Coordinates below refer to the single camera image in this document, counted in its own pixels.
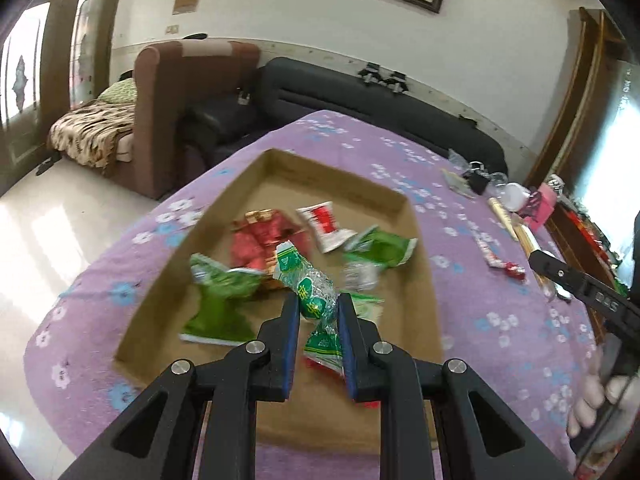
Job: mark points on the small black container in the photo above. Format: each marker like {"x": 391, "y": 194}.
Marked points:
{"x": 477, "y": 182}

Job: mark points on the dark green snack packet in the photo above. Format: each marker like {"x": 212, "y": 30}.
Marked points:
{"x": 220, "y": 310}

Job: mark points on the green triangular snack packet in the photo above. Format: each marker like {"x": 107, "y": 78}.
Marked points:
{"x": 385, "y": 250}

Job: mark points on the person's right hand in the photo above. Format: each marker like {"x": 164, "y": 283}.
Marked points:
{"x": 590, "y": 400}

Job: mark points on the wooden cabinet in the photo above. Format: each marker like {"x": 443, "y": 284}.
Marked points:
{"x": 590, "y": 85}

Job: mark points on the red white snack packet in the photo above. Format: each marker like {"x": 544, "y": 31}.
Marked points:
{"x": 325, "y": 222}

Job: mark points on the clear plastic wrapper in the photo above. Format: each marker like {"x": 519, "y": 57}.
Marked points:
{"x": 457, "y": 160}

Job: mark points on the cardboard box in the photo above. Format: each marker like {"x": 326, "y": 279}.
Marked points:
{"x": 300, "y": 185}

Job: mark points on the clear plastic cup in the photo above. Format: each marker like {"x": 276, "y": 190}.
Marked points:
{"x": 497, "y": 179}

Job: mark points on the black clamp tool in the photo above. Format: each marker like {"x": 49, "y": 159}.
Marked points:
{"x": 396, "y": 82}
{"x": 370, "y": 74}

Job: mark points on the wooden glass door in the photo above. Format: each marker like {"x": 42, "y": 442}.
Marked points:
{"x": 55, "y": 60}

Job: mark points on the brown armchair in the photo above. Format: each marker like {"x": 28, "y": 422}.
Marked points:
{"x": 160, "y": 110}

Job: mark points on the dark slipper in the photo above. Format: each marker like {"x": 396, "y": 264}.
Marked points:
{"x": 47, "y": 166}

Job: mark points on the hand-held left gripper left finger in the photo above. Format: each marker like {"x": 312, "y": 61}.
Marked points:
{"x": 290, "y": 345}

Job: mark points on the green pillow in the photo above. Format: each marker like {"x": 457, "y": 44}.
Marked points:
{"x": 120, "y": 90}

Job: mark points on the black sofa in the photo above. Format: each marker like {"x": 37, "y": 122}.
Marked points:
{"x": 325, "y": 90}

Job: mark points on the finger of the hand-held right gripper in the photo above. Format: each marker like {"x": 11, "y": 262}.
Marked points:
{"x": 555, "y": 272}

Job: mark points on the pink knitted-sleeve thermos bottle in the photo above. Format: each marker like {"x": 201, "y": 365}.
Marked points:
{"x": 547, "y": 200}

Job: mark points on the dark red snack packet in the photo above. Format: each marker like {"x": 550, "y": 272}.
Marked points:
{"x": 515, "y": 271}

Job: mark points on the wall plaque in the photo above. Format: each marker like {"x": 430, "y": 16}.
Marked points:
{"x": 186, "y": 0}

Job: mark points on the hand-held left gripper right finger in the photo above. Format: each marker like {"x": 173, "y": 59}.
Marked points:
{"x": 347, "y": 350}

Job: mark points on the leopard print blanket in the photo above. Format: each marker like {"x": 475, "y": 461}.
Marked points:
{"x": 85, "y": 130}

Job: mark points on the clear green-edged snack packet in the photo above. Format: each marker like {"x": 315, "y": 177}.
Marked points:
{"x": 312, "y": 285}
{"x": 362, "y": 275}

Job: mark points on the yellow biscuit packet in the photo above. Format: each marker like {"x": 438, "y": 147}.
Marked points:
{"x": 527, "y": 240}

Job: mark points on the green white snack packet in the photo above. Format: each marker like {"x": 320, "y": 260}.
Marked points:
{"x": 367, "y": 305}

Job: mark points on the purple floral tablecloth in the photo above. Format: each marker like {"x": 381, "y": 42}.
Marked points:
{"x": 475, "y": 335}

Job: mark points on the long red snack packet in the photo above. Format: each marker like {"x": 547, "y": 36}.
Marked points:
{"x": 487, "y": 250}

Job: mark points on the pink box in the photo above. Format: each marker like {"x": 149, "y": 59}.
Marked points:
{"x": 534, "y": 202}

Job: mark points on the wall socket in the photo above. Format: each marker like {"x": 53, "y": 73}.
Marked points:
{"x": 173, "y": 29}

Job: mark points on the bright red snack packet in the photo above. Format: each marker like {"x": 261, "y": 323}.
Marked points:
{"x": 255, "y": 245}

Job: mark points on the black bag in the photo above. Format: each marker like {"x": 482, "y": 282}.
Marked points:
{"x": 220, "y": 115}

